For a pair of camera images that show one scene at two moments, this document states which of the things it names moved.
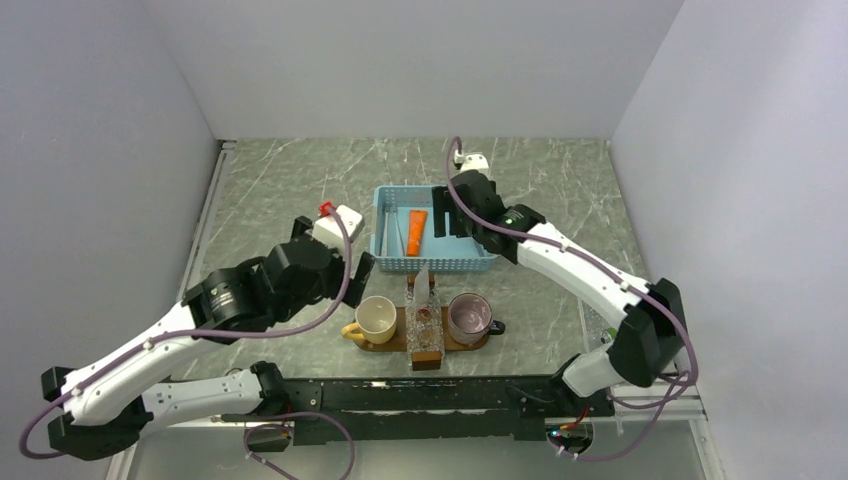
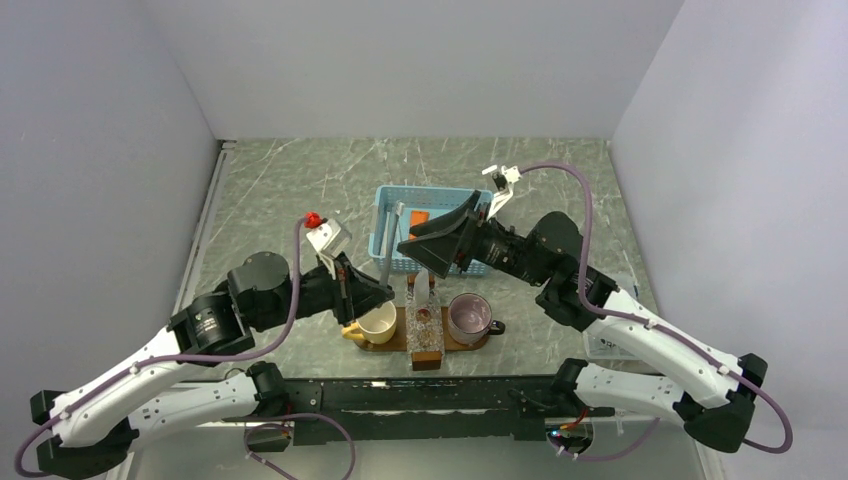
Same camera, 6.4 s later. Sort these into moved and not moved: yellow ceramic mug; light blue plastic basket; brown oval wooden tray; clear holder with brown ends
Moved: light blue plastic basket
Not moved: yellow ceramic mug; clear holder with brown ends; brown oval wooden tray
